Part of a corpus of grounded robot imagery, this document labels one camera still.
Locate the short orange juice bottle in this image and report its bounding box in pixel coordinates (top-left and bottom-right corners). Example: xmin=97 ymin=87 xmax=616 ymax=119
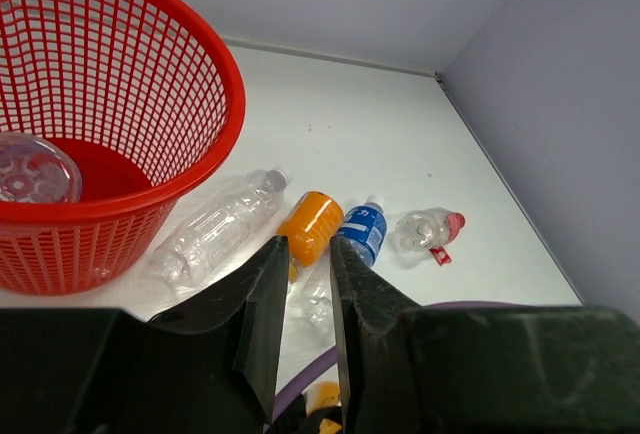
xmin=276 ymin=191 xmax=344 ymax=268

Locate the long orange juice bottle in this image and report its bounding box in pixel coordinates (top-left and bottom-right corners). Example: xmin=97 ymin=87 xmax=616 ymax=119
xmin=304 ymin=381 xmax=343 ymax=434

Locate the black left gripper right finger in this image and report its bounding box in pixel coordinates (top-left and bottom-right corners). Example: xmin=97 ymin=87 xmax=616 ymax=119
xmin=330 ymin=237 xmax=420 ymax=433

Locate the clear bottle red cap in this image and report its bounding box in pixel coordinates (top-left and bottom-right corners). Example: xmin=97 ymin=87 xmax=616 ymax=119
xmin=395 ymin=208 xmax=466 ymax=266

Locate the red plastic mesh basket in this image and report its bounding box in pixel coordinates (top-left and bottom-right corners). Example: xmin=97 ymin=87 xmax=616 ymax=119
xmin=1 ymin=0 xmax=246 ymax=295

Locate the clear plastic bottle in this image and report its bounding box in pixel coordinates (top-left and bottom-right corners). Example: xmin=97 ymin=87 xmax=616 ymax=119
xmin=150 ymin=167 xmax=290 ymax=288

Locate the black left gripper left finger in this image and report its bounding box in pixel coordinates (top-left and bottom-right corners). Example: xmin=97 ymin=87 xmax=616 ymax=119
xmin=149 ymin=237 xmax=289 ymax=424

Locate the large blue label clear bottle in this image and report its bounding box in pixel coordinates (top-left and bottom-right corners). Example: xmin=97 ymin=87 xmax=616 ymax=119
xmin=1 ymin=132 xmax=83 ymax=204

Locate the small blue label bottle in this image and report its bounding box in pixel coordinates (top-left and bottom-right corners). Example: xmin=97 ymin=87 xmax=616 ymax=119
xmin=336 ymin=195 xmax=387 ymax=267

